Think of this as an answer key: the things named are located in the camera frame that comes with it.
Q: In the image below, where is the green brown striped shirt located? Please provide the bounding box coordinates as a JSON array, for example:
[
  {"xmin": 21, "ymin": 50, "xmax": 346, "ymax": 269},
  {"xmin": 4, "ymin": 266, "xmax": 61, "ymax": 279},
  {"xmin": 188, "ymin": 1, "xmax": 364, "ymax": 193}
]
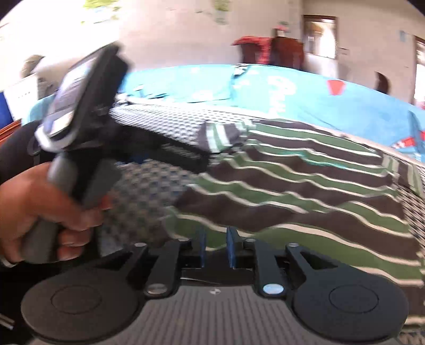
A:
[{"xmin": 166, "ymin": 119, "xmax": 423, "ymax": 283}]

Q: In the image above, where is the small dark chair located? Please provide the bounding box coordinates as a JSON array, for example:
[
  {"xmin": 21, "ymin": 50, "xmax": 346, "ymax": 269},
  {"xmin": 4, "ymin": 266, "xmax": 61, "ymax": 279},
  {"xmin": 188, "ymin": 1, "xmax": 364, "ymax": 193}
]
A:
[{"xmin": 375, "ymin": 71, "xmax": 390, "ymax": 94}]

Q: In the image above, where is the window with wooden frame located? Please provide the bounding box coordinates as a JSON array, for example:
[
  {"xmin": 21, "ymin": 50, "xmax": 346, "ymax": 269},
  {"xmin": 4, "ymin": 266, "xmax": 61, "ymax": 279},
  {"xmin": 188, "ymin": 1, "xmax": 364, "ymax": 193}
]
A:
[{"xmin": 302, "ymin": 15, "xmax": 339, "ymax": 60}]

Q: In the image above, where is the houndstooth sofa seat mat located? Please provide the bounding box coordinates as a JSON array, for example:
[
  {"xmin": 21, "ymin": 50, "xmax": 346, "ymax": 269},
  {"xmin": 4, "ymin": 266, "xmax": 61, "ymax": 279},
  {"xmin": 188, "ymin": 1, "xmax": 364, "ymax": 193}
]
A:
[{"xmin": 95, "ymin": 102, "xmax": 425, "ymax": 345}]

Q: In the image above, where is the person's left hand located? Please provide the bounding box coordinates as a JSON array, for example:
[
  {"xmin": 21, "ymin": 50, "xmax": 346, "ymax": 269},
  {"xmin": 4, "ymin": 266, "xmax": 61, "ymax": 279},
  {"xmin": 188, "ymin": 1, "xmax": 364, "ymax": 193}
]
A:
[{"xmin": 0, "ymin": 162, "xmax": 113, "ymax": 266}]

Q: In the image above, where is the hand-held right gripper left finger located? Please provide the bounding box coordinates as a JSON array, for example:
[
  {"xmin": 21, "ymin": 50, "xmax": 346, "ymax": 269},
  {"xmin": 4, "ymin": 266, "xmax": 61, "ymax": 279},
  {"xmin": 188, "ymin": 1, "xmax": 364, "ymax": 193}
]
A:
[{"xmin": 87, "ymin": 228, "xmax": 207, "ymax": 298}]

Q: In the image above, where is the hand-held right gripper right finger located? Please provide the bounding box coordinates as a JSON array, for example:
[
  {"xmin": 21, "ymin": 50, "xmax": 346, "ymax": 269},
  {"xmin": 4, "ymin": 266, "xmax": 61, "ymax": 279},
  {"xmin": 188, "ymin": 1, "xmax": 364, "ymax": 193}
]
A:
[{"xmin": 226, "ymin": 226, "xmax": 340, "ymax": 298}]

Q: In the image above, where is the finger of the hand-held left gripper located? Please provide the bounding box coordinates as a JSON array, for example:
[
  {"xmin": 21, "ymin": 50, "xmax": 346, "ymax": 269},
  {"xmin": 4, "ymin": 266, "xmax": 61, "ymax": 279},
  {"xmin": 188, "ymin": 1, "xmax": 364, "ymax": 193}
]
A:
[{"xmin": 146, "ymin": 132, "xmax": 210, "ymax": 174}]

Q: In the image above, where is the red patterned cloth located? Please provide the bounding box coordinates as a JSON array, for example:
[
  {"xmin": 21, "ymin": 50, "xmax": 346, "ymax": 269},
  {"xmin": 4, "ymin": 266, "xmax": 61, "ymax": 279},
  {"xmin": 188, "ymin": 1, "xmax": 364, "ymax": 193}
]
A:
[{"xmin": 232, "ymin": 36, "xmax": 273, "ymax": 66}]

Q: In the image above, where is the blue board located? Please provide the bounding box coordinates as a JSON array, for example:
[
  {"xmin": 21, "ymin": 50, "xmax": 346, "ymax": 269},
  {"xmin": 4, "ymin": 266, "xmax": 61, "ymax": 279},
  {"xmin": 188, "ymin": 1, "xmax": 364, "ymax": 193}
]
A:
[{"xmin": 0, "ymin": 91, "xmax": 16, "ymax": 128}]

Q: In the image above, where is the white cabinet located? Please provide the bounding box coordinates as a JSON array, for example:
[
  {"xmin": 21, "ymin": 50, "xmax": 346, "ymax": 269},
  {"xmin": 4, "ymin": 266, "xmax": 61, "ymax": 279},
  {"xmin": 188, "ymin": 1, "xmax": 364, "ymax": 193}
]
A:
[{"xmin": 3, "ymin": 55, "xmax": 58, "ymax": 114}]

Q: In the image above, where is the wooden doorway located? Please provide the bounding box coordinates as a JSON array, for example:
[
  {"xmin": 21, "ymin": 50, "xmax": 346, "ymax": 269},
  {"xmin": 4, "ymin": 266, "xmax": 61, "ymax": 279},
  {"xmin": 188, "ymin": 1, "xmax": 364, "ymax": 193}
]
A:
[{"xmin": 413, "ymin": 35, "xmax": 425, "ymax": 107}]

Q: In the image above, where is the brown wooden chair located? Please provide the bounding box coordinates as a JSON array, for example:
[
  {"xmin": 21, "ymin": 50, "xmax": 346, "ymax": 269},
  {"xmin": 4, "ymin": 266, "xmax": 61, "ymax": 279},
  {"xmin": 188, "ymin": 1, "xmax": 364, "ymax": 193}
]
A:
[{"xmin": 240, "ymin": 36, "xmax": 305, "ymax": 71}]

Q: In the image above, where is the blue printed sofa cover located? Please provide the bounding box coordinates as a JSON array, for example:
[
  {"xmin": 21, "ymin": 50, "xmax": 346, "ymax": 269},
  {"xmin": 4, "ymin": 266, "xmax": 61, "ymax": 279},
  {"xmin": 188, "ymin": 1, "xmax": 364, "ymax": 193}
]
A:
[{"xmin": 28, "ymin": 64, "xmax": 425, "ymax": 160}]

